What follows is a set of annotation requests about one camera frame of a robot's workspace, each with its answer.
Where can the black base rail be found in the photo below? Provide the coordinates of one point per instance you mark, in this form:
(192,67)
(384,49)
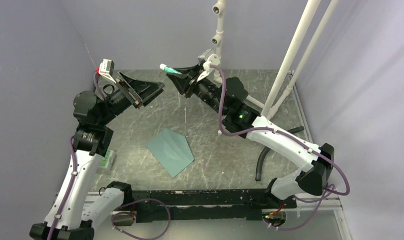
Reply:
(250,204)

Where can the white pvc pipe frame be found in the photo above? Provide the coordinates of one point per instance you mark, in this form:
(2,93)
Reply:
(277,34)

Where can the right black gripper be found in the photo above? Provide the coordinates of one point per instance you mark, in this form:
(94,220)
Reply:
(183,81)

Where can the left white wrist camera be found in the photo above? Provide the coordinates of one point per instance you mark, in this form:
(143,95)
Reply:
(106,69)

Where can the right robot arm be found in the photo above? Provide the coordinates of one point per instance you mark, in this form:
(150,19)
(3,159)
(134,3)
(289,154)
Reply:
(235,118)

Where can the green label plastic box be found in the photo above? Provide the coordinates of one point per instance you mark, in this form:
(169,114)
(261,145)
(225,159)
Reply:
(107,162)

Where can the green white glue stick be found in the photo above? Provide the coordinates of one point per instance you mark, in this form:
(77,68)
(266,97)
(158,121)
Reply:
(168,69)

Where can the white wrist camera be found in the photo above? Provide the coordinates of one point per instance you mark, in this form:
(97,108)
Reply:
(106,69)
(207,58)

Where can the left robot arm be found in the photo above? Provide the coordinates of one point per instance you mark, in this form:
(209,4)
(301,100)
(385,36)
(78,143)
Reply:
(69,217)

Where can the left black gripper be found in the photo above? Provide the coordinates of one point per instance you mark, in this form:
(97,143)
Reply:
(139,91)

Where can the teal envelope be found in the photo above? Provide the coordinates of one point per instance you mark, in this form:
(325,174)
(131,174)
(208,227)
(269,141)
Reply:
(171,150)

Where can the black foam tube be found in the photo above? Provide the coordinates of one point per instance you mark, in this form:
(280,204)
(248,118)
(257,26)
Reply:
(265,151)

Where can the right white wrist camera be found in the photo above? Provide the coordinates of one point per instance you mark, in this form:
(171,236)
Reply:
(207,58)

